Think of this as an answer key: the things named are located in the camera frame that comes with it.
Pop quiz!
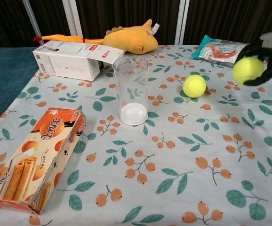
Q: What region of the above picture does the yellow tennis ball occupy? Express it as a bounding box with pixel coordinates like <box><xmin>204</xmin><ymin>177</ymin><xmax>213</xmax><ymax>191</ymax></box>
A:
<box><xmin>232</xmin><ymin>56</ymin><xmax>265</xmax><ymax>85</ymax></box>
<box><xmin>182</xmin><ymin>74</ymin><xmax>207</xmax><ymax>98</ymax></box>

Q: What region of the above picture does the teal snack packet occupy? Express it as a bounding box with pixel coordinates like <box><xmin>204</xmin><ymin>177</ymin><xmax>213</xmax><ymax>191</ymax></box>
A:
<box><xmin>191</xmin><ymin>34</ymin><xmax>252</xmax><ymax>68</ymax></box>

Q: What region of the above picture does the orange egg roll snack box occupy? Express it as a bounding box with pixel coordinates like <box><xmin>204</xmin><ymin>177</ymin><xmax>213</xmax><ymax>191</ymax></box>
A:
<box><xmin>0</xmin><ymin>107</ymin><xmax>87</xmax><ymax>215</ymax></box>

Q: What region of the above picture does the white screen frame post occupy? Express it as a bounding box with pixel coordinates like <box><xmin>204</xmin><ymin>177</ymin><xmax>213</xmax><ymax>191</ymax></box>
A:
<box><xmin>62</xmin><ymin>0</ymin><xmax>84</xmax><ymax>40</ymax></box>
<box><xmin>22</xmin><ymin>0</ymin><xmax>45</xmax><ymax>46</ymax></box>
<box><xmin>175</xmin><ymin>0</ymin><xmax>190</xmax><ymax>46</ymax></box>

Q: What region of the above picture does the yellow plush dinosaur toy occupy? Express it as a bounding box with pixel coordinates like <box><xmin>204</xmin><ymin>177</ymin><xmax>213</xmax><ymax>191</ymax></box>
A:
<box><xmin>103</xmin><ymin>19</ymin><xmax>160</xmax><ymax>55</ymax></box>

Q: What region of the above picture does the floral printed tablecloth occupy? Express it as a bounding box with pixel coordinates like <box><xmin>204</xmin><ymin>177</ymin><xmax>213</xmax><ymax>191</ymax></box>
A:
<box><xmin>0</xmin><ymin>44</ymin><xmax>272</xmax><ymax>226</ymax></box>

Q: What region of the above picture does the clear plastic cup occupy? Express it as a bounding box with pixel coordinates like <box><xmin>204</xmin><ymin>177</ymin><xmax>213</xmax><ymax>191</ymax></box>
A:
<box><xmin>112</xmin><ymin>56</ymin><xmax>149</xmax><ymax>126</ymax></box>

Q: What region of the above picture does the yellow rubber chicken toy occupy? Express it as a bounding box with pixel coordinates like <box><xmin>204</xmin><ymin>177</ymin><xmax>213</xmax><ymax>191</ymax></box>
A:
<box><xmin>33</xmin><ymin>33</ymin><xmax>106</xmax><ymax>45</ymax></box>

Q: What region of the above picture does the white product carton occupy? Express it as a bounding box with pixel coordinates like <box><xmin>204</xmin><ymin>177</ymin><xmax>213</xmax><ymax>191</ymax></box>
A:
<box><xmin>32</xmin><ymin>40</ymin><xmax>125</xmax><ymax>81</ymax></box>

